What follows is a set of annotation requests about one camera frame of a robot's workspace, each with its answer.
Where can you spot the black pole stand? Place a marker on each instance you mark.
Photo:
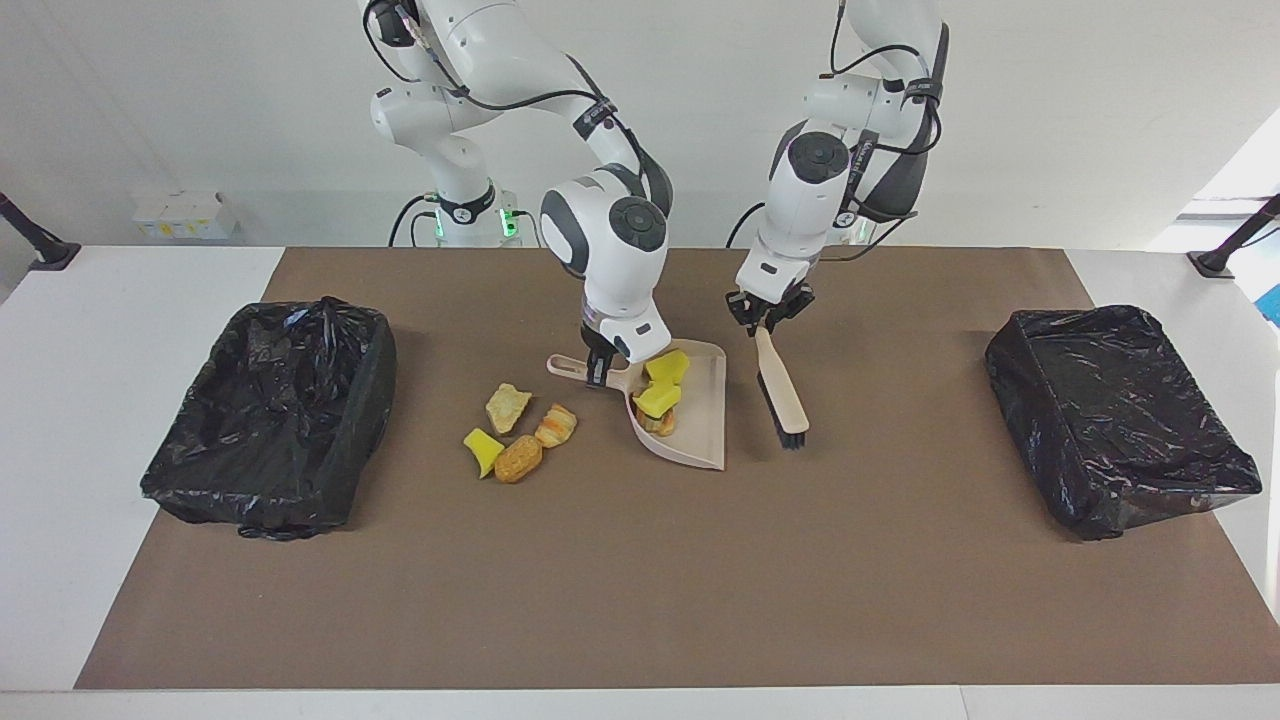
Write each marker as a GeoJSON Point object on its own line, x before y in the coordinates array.
{"type": "Point", "coordinates": [1225, 255]}
{"type": "Point", "coordinates": [45, 250]}

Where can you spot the beige orange bread slice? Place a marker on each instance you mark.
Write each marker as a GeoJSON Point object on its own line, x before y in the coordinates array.
{"type": "Point", "coordinates": [660, 425]}

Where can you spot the bin with knotted black bag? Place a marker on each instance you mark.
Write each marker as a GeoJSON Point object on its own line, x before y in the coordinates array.
{"type": "Point", "coordinates": [270, 420]}

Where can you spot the white wall socket boxes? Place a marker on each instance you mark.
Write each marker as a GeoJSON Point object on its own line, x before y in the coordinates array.
{"type": "Point", "coordinates": [185, 215]}

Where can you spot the bin with smooth black bag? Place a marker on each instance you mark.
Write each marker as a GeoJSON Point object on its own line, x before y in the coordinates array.
{"type": "Point", "coordinates": [1110, 420]}

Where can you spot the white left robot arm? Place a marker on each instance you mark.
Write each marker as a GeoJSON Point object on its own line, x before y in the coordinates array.
{"type": "Point", "coordinates": [810, 190]}

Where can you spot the yellow green sponge piece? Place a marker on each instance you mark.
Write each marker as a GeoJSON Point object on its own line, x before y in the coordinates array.
{"type": "Point", "coordinates": [484, 452]}
{"type": "Point", "coordinates": [655, 402]}
{"type": "Point", "coordinates": [668, 366]}

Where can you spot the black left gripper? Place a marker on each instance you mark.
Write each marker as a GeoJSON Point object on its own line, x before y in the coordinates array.
{"type": "Point", "coordinates": [772, 297]}

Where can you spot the beige hand brush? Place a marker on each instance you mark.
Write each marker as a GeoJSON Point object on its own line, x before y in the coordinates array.
{"type": "Point", "coordinates": [780, 385]}

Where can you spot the blue box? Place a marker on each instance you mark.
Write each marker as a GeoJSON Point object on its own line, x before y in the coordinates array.
{"type": "Point", "coordinates": [1272, 305]}

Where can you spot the brown table mat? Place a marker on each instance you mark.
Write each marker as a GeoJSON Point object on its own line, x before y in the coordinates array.
{"type": "Point", "coordinates": [500, 620]}

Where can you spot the beige plastic dustpan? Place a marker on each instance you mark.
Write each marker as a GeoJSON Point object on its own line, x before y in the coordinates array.
{"type": "Point", "coordinates": [700, 420]}

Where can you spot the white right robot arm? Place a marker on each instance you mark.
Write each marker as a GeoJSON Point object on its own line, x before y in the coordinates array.
{"type": "Point", "coordinates": [610, 260]}

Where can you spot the brown oval bread roll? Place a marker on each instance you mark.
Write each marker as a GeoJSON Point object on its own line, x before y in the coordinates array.
{"type": "Point", "coordinates": [518, 460]}

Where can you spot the pale beige bread chunk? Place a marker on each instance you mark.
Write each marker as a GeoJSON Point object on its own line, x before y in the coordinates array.
{"type": "Point", "coordinates": [508, 408]}

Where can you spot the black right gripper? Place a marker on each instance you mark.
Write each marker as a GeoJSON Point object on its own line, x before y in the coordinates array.
{"type": "Point", "coordinates": [598, 342]}

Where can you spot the orange striped croissant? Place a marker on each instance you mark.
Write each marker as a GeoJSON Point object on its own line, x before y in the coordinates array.
{"type": "Point", "coordinates": [556, 426]}

